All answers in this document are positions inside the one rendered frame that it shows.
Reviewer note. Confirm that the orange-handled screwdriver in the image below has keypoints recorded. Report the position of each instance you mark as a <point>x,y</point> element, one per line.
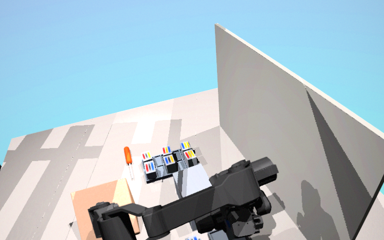
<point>128,159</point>

